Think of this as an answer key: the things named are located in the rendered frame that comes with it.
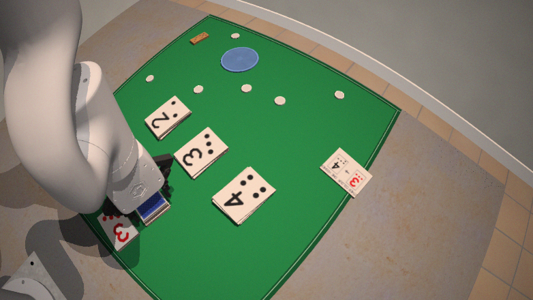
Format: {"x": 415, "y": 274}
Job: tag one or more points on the green card table cloth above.
{"x": 195, "y": 251}

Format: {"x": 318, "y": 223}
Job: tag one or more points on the blue round coaster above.
{"x": 239, "y": 59}

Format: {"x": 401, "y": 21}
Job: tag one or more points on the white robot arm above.
{"x": 63, "y": 120}

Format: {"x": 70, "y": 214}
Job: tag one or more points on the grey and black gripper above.
{"x": 145, "y": 179}

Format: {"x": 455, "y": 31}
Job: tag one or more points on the brown rectangular block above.
{"x": 199, "y": 38}

